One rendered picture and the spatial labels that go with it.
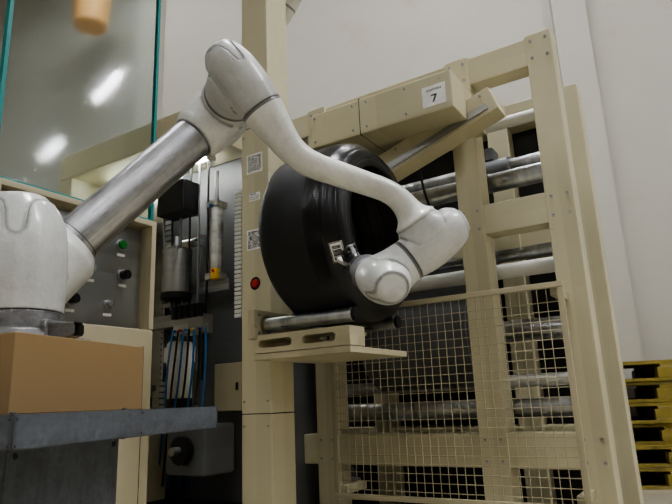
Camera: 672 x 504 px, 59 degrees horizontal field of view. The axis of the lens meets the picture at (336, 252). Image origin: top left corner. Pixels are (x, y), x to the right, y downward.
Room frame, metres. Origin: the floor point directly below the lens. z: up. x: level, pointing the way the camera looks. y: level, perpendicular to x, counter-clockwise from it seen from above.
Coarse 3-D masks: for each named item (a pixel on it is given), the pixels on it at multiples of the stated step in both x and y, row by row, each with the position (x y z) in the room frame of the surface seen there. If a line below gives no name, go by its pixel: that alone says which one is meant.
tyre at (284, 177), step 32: (352, 160) 1.71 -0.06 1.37; (288, 192) 1.70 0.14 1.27; (320, 192) 1.64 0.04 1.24; (352, 192) 2.11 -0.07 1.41; (288, 224) 1.69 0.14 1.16; (320, 224) 1.64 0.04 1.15; (352, 224) 2.20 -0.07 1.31; (384, 224) 2.14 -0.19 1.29; (288, 256) 1.72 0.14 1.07; (320, 256) 1.67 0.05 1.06; (288, 288) 1.78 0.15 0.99; (320, 288) 1.74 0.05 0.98; (352, 288) 1.73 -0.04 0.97
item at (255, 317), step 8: (248, 312) 1.90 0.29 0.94; (256, 312) 1.90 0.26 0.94; (264, 312) 1.93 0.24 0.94; (272, 312) 1.97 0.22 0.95; (248, 320) 1.90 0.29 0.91; (256, 320) 1.90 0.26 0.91; (248, 328) 1.90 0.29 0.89; (256, 328) 1.90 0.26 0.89; (304, 328) 2.12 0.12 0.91; (248, 336) 1.90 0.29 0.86; (256, 336) 1.90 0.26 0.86
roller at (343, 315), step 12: (312, 312) 1.82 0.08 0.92; (324, 312) 1.79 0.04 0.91; (336, 312) 1.77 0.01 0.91; (348, 312) 1.74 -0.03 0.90; (264, 324) 1.91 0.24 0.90; (276, 324) 1.89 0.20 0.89; (288, 324) 1.86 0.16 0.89; (300, 324) 1.84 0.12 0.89; (312, 324) 1.82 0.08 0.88; (324, 324) 1.81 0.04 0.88
